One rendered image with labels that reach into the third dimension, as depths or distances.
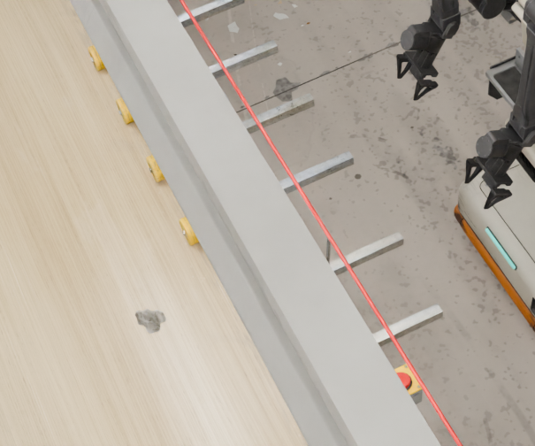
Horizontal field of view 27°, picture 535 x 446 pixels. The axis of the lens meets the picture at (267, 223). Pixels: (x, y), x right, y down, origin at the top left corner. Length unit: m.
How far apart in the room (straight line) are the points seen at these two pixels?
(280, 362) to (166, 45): 0.43
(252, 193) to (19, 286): 1.97
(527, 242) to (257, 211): 2.65
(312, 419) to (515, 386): 2.69
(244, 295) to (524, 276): 2.55
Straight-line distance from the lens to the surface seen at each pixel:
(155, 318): 3.00
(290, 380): 1.22
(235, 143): 1.29
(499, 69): 3.26
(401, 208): 4.22
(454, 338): 3.93
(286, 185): 3.11
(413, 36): 3.10
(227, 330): 2.95
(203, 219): 1.34
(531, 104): 2.81
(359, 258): 3.08
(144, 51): 1.40
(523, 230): 3.85
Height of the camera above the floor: 3.46
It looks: 55 degrees down
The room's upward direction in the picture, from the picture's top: 10 degrees counter-clockwise
